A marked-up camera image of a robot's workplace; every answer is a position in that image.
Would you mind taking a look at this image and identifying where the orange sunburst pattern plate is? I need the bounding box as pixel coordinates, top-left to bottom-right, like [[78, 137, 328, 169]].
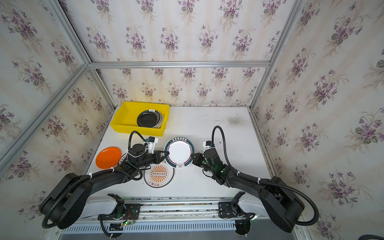
[[144, 163, 175, 189]]

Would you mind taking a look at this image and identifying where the green red ringed plate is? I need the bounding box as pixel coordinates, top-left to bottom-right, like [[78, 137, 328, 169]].
[[164, 137, 195, 169]]

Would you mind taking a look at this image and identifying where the black plate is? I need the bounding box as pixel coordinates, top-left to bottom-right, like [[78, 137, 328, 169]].
[[137, 110, 161, 128]]

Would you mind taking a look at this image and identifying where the small green ringed plate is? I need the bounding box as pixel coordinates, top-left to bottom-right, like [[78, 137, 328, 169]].
[[160, 113, 164, 128]]

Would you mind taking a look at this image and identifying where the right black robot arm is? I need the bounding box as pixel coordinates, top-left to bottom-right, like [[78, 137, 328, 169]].
[[191, 149, 320, 233]]

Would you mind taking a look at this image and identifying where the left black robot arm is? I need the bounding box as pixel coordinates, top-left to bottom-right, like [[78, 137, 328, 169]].
[[39, 144, 170, 229]]

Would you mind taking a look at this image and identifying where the yellow plastic bin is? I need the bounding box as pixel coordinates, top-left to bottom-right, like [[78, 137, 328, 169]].
[[111, 102, 170, 137]]

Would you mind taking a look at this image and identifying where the large green rimmed plate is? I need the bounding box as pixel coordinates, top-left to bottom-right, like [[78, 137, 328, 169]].
[[119, 153, 127, 165]]

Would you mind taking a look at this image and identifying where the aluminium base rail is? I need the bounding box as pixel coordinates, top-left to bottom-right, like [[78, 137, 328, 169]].
[[50, 196, 302, 224]]

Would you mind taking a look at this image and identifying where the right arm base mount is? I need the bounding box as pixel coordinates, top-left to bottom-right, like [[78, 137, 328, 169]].
[[218, 191, 256, 219]]

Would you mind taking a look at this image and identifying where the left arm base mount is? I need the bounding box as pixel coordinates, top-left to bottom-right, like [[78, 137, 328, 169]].
[[98, 194, 141, 222]]

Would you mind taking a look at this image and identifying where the aluminium frame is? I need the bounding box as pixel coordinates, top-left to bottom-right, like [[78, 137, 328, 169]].
[[1, 1, 305, 175]]

